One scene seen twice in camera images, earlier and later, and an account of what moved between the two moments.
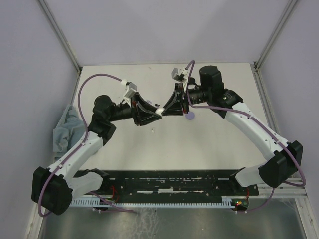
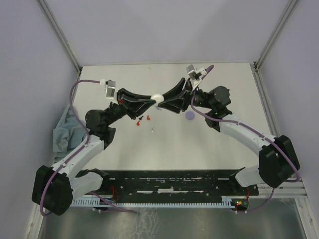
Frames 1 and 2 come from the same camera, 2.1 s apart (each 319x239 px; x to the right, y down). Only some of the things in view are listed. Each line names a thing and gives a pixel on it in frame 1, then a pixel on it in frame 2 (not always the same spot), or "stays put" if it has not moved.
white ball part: (159, 110) → (158, 97)
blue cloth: (69, 133) stays put
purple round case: (190, 115) stays put
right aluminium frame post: (288, 9) stays put
